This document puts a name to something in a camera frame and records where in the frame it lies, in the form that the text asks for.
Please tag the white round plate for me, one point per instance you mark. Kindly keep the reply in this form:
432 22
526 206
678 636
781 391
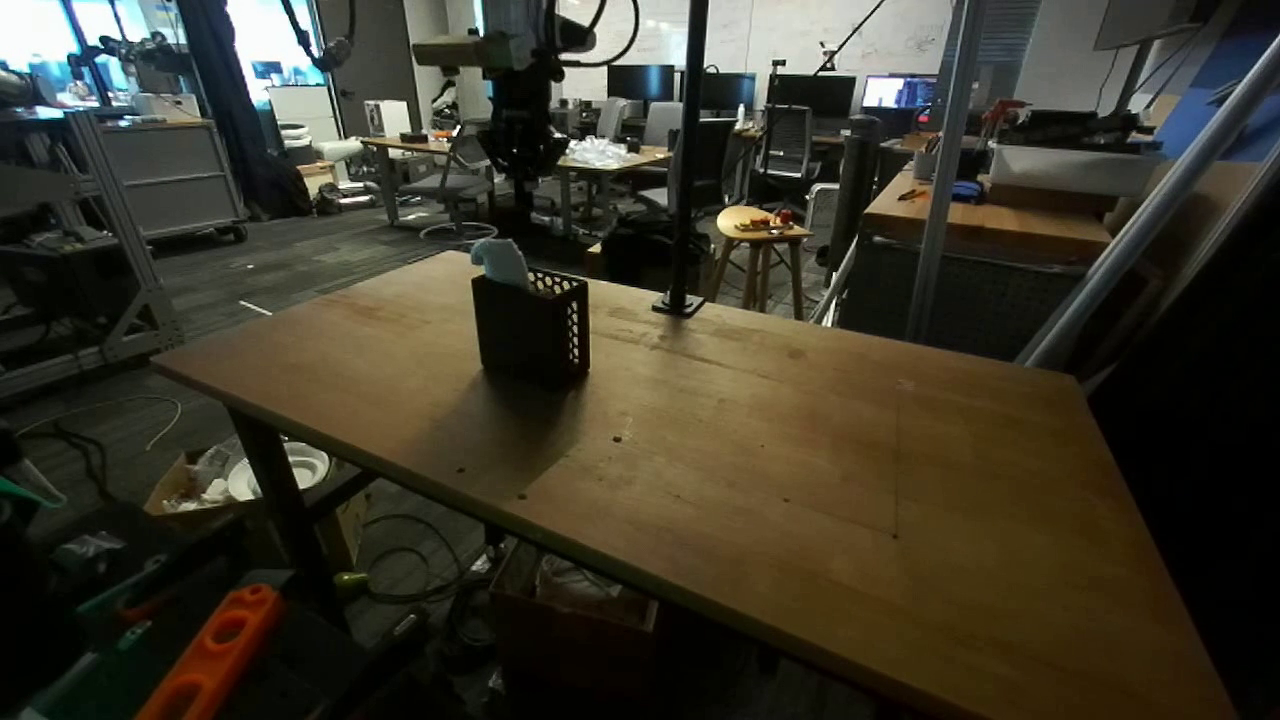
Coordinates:
287 471

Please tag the lit computer monitor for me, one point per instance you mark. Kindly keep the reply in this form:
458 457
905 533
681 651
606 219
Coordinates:
899 95

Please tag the large cardboard box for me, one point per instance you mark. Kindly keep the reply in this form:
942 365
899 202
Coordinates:
572 623

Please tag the open cardboard box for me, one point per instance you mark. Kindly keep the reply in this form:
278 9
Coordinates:
183 487

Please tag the orange plastic object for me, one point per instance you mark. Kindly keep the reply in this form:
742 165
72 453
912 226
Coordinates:
212 652

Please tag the silver metal pole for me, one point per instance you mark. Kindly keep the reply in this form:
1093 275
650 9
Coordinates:
942 161
1147 219

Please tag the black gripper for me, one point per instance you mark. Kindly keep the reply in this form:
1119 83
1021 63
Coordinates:
526 100

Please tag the small black perforated basket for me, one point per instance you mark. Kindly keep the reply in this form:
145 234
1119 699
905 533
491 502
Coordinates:
532 332

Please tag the black computer monitor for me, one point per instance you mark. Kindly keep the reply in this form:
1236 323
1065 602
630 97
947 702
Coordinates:
811 97
640 83

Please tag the round wooden stool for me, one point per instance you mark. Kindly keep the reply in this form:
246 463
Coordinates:
727 226

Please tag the wooden office desk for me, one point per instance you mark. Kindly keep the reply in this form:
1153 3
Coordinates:
614 157

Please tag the grey drawer cabinet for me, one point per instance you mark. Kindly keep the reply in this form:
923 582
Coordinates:
166 172

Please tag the black table leg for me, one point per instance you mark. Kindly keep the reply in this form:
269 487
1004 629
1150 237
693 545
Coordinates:
287 520

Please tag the wooden workbench with drawers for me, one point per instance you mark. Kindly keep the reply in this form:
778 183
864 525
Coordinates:
984 226

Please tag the white flat tray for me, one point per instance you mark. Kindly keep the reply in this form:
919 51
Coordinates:
1074 169

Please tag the black vertical pole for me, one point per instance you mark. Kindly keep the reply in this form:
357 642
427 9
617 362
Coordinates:
685 161

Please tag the red hand tool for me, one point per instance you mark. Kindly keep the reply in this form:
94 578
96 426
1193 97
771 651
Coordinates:
761 222

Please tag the grey metal shelf rack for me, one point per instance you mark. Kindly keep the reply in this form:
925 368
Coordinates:
124 226

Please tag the grey backed office chair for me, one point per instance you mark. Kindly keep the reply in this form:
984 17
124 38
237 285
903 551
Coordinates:
784 142

